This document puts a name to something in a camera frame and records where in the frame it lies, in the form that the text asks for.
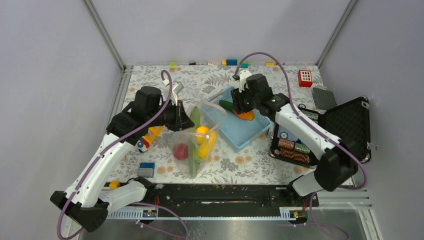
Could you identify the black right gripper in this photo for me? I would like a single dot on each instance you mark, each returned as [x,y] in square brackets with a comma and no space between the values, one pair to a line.
[237,98]

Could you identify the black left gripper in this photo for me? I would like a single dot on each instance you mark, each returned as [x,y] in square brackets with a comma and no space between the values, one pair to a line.
[182,120]

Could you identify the red orange mango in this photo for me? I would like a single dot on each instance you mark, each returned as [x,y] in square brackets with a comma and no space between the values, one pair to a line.
[247,116]

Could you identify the dark green cucumber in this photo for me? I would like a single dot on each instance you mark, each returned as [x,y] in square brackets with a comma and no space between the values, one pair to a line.
[227,105]

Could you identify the yellow lemon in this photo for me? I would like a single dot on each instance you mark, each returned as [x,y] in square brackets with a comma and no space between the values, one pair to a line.
[202,130]

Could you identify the red apple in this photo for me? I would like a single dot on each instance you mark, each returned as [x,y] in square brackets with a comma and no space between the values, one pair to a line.
[180,151]

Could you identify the clear pink zip top bag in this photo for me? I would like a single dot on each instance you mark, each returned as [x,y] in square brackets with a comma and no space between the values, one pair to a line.
[183,137]

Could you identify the yellow corn cob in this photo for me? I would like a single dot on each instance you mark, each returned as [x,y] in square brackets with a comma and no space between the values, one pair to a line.
[207,145]

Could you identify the green apple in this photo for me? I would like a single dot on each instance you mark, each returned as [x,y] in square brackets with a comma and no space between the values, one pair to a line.
[196,156]

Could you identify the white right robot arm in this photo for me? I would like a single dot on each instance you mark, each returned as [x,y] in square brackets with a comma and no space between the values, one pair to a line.
[336,164]

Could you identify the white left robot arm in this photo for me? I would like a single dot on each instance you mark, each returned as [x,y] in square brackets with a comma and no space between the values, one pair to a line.
[84,201]

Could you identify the yellow toy truck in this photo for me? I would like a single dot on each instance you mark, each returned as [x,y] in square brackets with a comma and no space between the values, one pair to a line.
[146,140]

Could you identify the light blue plastic basket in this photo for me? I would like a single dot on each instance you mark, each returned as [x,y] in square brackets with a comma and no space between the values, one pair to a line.
[236,132]

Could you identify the red window block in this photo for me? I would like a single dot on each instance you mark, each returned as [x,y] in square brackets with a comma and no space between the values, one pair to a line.
[305,78]

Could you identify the blue building block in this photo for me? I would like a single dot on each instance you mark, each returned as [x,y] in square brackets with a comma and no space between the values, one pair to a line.
[147,165]

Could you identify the grey building block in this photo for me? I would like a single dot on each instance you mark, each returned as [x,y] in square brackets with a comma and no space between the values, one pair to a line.
[145,172]

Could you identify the green patterned roll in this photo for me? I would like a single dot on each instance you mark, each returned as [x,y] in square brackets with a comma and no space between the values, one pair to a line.
[301,148]

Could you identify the grey building baseplate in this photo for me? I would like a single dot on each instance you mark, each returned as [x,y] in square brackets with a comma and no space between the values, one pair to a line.
[323,99]

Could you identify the brown patterned roll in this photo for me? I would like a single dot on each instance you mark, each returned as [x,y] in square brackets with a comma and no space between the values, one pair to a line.
[285,149]

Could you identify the small yellow toy piece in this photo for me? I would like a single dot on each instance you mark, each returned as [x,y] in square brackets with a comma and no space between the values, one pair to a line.
[114,184]

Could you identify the black open carrying case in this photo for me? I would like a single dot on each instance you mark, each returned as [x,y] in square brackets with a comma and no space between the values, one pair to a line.
[350,120]

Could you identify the blue block at wall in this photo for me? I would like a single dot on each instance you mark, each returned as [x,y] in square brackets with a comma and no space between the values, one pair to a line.
[231,62]

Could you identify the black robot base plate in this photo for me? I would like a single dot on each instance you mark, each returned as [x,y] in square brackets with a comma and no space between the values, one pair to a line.
[227,200]

